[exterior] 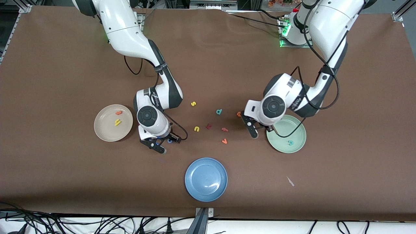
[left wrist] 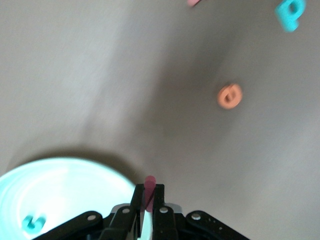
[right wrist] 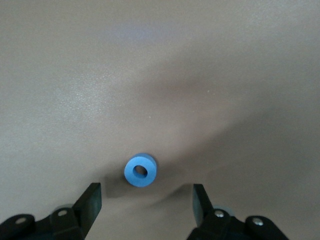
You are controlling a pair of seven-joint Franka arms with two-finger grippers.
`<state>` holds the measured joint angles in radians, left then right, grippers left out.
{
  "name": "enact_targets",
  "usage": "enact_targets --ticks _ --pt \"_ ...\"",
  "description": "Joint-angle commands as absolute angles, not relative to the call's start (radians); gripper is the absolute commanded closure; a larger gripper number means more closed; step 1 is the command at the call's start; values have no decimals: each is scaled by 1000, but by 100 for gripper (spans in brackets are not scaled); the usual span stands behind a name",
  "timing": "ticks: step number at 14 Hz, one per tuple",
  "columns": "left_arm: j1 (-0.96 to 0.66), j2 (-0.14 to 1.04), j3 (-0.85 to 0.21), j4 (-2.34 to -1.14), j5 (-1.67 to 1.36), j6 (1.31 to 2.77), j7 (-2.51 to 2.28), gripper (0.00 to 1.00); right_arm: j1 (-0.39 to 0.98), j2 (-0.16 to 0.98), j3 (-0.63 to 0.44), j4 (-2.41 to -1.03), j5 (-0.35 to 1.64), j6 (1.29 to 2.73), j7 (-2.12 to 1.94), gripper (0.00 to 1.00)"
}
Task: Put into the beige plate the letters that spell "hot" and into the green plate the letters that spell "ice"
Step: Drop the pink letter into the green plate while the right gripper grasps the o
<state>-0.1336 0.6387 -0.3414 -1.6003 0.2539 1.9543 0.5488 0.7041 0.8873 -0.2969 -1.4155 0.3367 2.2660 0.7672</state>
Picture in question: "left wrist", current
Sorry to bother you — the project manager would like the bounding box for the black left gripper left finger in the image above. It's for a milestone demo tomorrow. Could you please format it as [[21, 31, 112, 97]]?
[[32, 183, 146, 240]]

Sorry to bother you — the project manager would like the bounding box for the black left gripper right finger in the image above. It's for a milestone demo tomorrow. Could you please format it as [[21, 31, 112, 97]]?
[[151, 184, 248, 240]]

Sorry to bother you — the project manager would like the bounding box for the dark red foam letter l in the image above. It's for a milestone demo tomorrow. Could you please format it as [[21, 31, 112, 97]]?
[[142, 174, 157, 212]]

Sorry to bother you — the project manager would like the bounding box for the teal foam letter c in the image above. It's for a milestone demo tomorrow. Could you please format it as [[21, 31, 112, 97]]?
[[21, 213, 48, 237]]

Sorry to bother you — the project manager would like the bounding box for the orange foam letter e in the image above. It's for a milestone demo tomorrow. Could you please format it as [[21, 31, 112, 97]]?
[[216, 83, 244, 111]]

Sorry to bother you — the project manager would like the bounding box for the pale green plate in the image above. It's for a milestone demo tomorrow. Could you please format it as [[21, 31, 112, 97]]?
[[0, 156, 139, 240]]

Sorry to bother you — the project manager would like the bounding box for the brown table cover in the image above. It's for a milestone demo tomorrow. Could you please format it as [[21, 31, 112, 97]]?
[[0, 0, 320, 240]]

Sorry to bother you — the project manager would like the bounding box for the coral foam letter f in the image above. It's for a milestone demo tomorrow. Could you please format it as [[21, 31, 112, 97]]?
[[186, 0, 206, 8]]

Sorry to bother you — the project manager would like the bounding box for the teal foam letter d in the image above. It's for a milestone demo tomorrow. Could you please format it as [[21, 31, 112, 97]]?
[[273, 0, 307, 33]]

